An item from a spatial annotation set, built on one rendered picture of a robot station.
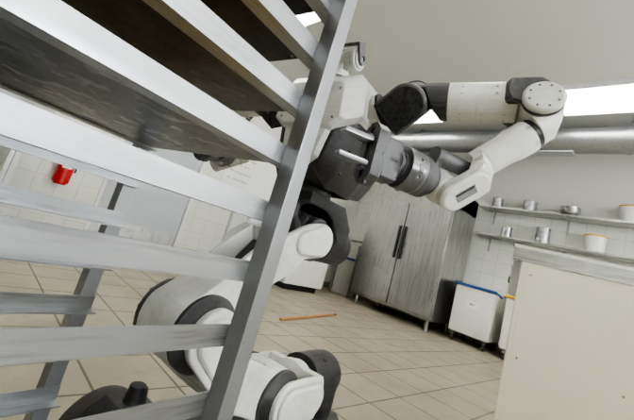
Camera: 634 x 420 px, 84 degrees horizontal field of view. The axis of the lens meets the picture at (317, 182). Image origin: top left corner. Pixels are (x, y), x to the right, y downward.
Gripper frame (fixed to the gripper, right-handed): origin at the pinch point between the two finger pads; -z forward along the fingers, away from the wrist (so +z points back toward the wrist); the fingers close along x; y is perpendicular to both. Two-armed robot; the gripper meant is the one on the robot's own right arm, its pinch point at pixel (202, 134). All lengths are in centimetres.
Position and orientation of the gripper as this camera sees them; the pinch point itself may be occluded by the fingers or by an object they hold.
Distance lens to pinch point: 99.0
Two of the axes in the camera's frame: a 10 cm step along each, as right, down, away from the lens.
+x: 2.8, -9.5, 1.8
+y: 9.6, 2.6, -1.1
